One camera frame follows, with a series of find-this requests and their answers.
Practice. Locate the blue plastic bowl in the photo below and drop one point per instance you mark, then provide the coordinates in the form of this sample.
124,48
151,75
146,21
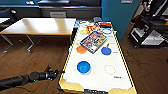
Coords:
83,67

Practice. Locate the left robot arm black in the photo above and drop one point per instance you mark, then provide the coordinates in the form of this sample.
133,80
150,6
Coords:
16,81

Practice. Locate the orange plastic plate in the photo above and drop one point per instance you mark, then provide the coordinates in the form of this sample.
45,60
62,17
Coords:
81,49

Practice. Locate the light wooden long table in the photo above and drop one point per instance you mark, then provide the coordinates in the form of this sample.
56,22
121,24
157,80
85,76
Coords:
38,26

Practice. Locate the colourful board game box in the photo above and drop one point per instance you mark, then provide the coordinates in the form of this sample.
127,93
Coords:
93,41

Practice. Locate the yellow plastic plate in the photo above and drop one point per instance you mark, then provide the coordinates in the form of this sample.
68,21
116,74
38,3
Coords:
83,32

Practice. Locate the grey chair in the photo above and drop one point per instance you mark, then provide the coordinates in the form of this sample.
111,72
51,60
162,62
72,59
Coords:
58,15

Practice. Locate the treadmill machine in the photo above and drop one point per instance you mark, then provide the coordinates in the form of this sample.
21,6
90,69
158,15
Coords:
148,31

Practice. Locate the person in dark shirt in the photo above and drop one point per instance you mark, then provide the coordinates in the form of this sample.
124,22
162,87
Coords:
150,6

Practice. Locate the dark wall bench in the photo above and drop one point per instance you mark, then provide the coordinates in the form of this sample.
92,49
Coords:
73,5

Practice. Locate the yellow wall sign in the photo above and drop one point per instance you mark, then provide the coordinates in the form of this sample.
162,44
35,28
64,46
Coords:
127,1

